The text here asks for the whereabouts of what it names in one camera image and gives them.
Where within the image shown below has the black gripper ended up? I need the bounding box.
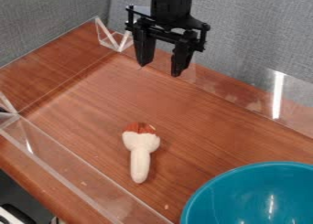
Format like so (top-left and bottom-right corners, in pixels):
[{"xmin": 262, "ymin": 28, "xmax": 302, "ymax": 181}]
[{"xmin": 125, "ymin": 0, "xmax": 210, "ymax": 77}]

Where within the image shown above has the plush mushroom toy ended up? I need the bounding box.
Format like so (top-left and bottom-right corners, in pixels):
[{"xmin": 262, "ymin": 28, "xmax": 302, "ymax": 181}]
[{"xmin": 121, "ymin": 123, "xmax": 160, "ymax": 184}]

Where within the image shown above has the blue bowl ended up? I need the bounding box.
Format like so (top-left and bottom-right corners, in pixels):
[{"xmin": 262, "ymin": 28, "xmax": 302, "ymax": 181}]
[{"xmin": 179, "ymin": 162, "xmax": 313, "ymax": 224}]

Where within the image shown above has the clear acrylic back barrier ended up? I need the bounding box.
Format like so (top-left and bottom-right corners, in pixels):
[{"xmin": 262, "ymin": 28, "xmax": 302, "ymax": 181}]
[{"xmin": 120, "ymin": 20, "xmax": 313, "ymax": 140}]

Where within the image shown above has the clear acrylic barrier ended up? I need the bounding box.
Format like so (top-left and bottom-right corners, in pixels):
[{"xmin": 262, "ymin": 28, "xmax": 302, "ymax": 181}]
[
  {"xmin": 120, "ymin": 20, "xmax": 313, "ymax": 140},
  {"xmin": 0, "ymin": 18, "xmax": 112, "ymax": 112},
  {"xmin": 0, "ymin": 114, "xmax": 175, "ymax": 224}
]

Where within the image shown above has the clear acrylic left barrier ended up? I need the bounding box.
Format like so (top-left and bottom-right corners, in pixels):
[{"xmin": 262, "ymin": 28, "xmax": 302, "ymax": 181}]
[{"xmin": 0, "ymin": 18, "xmax": 112, "ymax": 112}]

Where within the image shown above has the clear acrylic front barrier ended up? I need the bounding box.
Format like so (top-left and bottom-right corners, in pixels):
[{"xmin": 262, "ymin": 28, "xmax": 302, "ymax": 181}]
[{"xmin": 0, "ymin": 114, "xmax": 175, "ymax": 224}]

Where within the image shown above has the clear acrylic corner bracket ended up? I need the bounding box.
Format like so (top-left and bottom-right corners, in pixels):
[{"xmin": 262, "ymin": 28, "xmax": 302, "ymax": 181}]
[{"xmin": 93, "ymin": 17, "xmax": 133, "ymax": 52}]

